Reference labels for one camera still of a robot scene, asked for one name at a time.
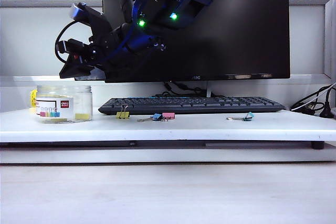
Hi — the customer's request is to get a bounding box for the white desk riser platform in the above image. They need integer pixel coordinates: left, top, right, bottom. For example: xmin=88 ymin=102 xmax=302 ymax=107
xmin=0 ymin=107 xmax=336 ymax=143

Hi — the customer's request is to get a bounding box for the white charging cable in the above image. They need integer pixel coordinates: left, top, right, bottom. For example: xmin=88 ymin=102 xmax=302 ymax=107
xmin=291 ymin=84 xmax=336 ymax=111

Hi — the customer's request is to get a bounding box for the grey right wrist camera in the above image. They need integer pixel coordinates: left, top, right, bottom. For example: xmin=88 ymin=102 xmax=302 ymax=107
xmin=70 ymin=2 xmax=112 ymax=46

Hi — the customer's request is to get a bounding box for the black looped cable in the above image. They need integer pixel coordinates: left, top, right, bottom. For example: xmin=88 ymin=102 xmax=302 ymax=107
xmin=290 ymin=82 xmax=336 ymax=116

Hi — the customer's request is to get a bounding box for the black AOC computer monitor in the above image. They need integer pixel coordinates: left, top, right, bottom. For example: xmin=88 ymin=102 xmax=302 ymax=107
xmin=101 ymin=0 xmax=291 ymax=83

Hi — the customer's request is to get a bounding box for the black monitor cable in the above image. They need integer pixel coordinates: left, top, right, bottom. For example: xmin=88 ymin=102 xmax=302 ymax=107
xmin=162 ymin=81 xmax=208 ymax=98

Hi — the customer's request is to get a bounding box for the blue binder clip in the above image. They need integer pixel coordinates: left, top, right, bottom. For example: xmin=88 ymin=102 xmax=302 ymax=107
xmin=136 ymin=113 xmax=162 ymax=123

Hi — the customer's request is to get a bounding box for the clear plastic jar with label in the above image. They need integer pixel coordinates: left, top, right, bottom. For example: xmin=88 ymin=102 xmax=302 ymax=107
xmin=35 ymin=84 xmax=93 ymax=124

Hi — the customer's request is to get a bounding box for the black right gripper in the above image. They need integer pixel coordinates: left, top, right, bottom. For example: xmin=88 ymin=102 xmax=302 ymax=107
xmin=56 ymin=39 xmax=106 ymax=81

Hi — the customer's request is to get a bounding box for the teal binder clip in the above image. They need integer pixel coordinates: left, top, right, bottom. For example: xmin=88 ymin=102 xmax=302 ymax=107
xmin=226 ymin=112 xmax=256 ymax=122

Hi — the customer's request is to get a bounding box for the black computer keyboard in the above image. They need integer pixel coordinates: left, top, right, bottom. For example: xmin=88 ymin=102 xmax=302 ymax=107
xmin=98 ymin=96 xmax=286 ymax=116

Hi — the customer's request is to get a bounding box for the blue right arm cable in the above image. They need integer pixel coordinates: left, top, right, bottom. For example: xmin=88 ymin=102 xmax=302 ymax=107
xmin=104 ymin=1 xmax=148 ymax=62

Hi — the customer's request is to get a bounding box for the black power plug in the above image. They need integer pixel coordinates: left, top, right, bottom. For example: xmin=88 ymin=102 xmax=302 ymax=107
xmin=319 ymin=87 xmax=336 ymax=119

